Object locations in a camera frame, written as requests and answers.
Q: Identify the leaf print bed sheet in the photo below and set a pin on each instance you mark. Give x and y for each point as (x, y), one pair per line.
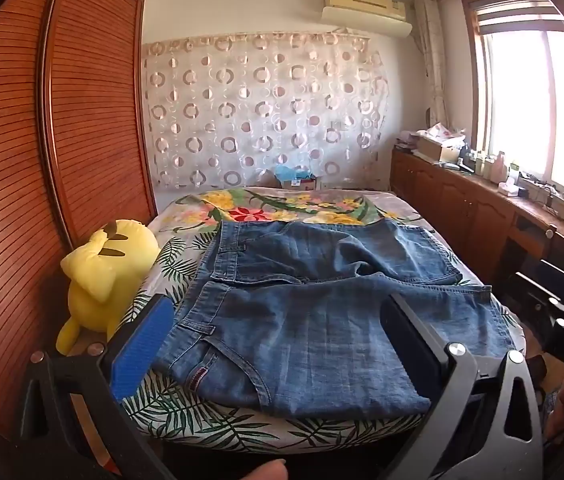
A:
(202, 420)

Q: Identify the yellow plush toy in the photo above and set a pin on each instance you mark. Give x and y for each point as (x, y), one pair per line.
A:
(104, 270)

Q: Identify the pink bottle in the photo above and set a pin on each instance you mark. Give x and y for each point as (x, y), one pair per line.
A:
(500, 166)

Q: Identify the floral blanket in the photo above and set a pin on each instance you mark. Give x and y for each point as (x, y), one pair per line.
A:
(287, 207)

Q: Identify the wooden slatted wardrobe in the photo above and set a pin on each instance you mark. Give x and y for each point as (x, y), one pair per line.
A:
(42, 135)

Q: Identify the small cardboard box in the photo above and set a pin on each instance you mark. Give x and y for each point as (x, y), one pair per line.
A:
(299, 182)

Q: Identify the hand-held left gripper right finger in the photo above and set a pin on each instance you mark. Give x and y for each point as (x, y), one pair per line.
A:
(412, 350)

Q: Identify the blue denim pants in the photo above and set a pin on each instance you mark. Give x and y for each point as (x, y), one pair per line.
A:
(312, 325)

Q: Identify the white tissue box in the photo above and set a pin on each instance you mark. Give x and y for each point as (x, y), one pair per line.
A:
(508, 189)

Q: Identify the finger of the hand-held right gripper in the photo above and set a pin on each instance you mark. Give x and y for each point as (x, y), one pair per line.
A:
(552, 295)

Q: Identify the long wooden cabinet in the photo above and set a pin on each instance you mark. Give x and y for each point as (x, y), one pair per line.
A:
(467, 200)

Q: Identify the small blue toy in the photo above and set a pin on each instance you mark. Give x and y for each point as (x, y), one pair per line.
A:
(292, 172)

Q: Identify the bunched window curtain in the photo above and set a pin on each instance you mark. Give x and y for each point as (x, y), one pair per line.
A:
(432, 60)

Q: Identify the wall air conditioner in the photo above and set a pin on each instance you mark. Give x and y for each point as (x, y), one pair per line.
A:
(364, 10)

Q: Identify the open cardboard box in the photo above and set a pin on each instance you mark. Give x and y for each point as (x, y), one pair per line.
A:
(439, 147)

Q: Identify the wooden frame window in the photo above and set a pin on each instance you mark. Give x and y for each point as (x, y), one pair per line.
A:
(537, 85)

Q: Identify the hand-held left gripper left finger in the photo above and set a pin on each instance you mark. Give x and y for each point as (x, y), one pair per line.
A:
(137, 347)

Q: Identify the sheer circle pattern curtain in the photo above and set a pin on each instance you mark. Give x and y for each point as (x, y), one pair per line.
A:
(267, 110)

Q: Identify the person's left hand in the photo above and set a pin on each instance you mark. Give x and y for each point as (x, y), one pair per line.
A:
(267, 471)

